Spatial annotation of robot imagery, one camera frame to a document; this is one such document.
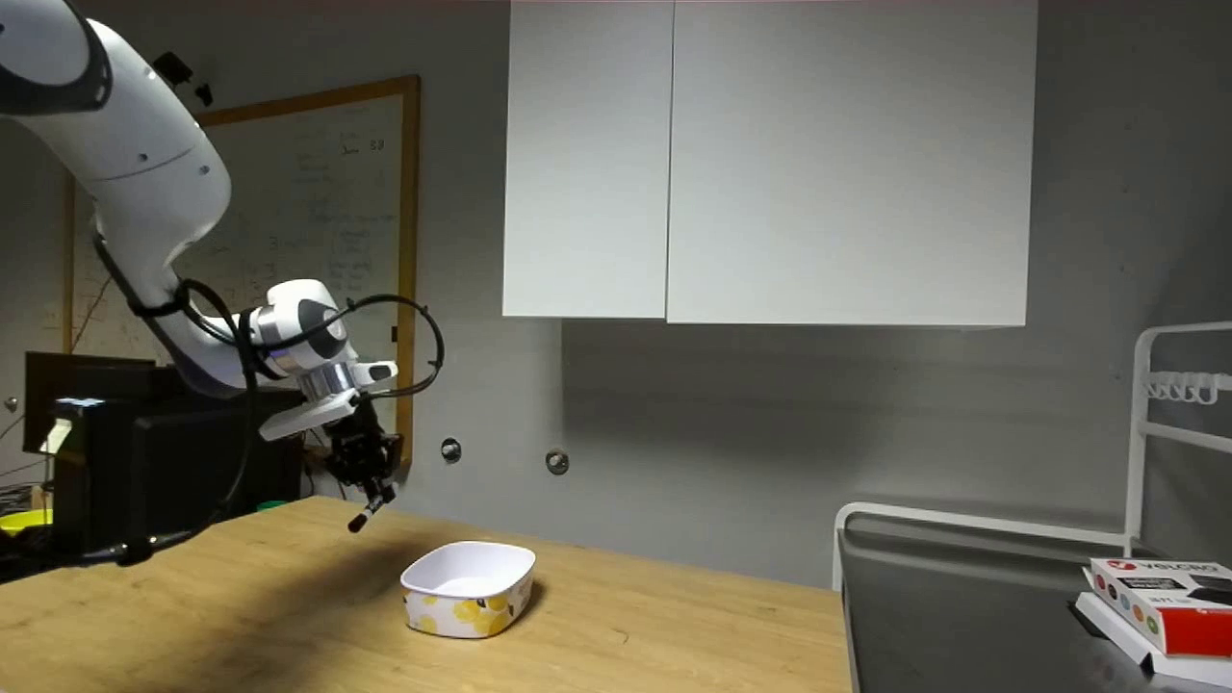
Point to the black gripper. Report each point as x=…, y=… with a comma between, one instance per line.
x=358, y=452

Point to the black marker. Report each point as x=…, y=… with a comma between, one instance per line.
x=362, y=514

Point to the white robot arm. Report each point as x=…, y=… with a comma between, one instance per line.
x=58, y=64

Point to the white square bowl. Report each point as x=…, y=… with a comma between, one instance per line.
x=469, y=592

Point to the black computer monitor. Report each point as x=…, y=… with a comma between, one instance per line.
x=140, y=458

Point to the wood framed whiteboard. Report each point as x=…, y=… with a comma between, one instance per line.
x=334, y=218

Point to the white metal rack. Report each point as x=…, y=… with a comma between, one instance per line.
x=982, y=597

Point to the red white box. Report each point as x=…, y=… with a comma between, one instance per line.
x=1163, y=619

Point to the round metal wall knob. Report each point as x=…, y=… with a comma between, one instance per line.
x=555, y=462
x=451, y=452

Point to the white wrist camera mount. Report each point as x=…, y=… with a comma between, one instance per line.
x=330, y=394

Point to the white wall cabinet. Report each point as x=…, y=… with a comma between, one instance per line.
x=832, y=163

